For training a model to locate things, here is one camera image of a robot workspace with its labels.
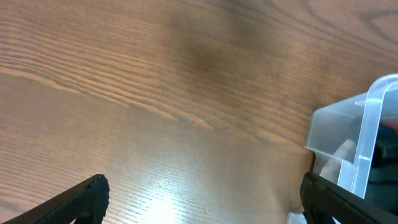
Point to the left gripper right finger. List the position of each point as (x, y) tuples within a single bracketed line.
[(325, 202)]

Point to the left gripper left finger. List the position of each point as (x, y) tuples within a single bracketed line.
[(86, 202)]

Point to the black garment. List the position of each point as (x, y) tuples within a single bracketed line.
[(382, 182)]

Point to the red plaid flannel shirt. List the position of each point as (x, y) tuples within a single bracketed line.
[(390, 125)]

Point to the clear plastic storage bin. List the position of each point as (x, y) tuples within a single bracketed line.
[(343, 136)]

